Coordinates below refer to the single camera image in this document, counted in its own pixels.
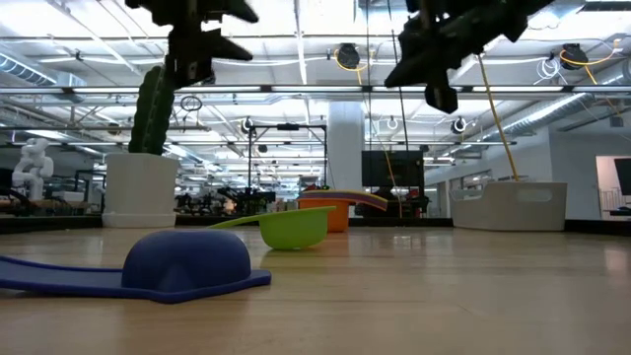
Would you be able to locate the dark standing monitor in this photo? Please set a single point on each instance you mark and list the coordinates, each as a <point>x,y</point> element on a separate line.
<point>623,175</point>

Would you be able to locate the black table edge rail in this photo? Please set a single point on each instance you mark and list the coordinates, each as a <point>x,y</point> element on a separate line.
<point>49,223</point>

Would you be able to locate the green cactus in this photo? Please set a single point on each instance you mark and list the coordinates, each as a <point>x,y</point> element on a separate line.
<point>150,118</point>

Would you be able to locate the black metal frame stand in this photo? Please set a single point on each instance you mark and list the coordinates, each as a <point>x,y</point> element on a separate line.
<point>288,126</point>

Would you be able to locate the green measuring cup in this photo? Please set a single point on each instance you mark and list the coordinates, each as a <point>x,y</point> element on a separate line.
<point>291,232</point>

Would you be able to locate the navy measuring cup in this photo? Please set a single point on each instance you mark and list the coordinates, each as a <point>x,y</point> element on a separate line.
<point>187,261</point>

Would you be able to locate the orange measuring cup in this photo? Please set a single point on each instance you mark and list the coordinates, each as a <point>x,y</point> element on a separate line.
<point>339,219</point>

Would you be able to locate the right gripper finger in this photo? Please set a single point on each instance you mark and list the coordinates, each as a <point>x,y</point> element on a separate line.
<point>411,68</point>
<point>411,81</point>

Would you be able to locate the black wall television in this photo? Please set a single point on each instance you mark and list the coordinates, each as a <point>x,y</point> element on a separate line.
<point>409,170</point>

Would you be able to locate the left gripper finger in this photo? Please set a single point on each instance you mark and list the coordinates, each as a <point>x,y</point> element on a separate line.
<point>228,43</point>
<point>229,54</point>

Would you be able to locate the white plastic basket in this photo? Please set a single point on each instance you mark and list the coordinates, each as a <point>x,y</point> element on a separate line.
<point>508,212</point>

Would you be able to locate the white plant pot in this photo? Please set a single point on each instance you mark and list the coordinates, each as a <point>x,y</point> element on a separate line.
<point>140,190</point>

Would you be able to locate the white robot statue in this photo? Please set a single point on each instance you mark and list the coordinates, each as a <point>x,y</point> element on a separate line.
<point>33,167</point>

